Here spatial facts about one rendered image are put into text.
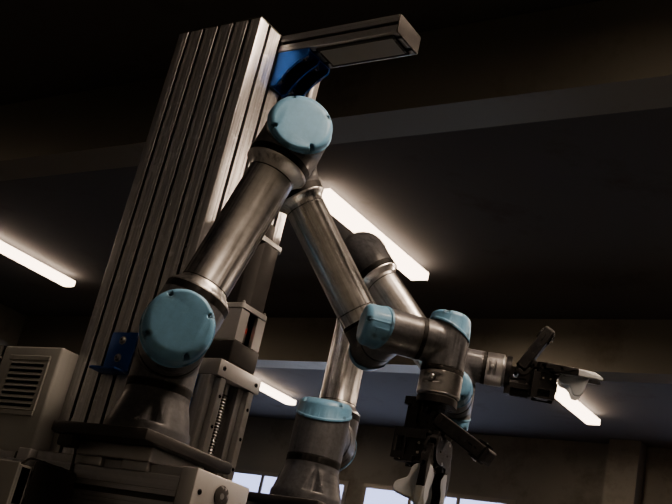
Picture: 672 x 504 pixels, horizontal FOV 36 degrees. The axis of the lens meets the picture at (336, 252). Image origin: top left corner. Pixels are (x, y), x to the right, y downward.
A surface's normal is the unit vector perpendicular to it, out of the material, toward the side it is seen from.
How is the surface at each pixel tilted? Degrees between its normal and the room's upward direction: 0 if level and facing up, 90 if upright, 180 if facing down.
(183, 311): 97
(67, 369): 90
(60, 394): 90
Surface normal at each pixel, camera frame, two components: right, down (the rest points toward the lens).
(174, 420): 0.76, -0.36
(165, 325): 0.16, -0.20
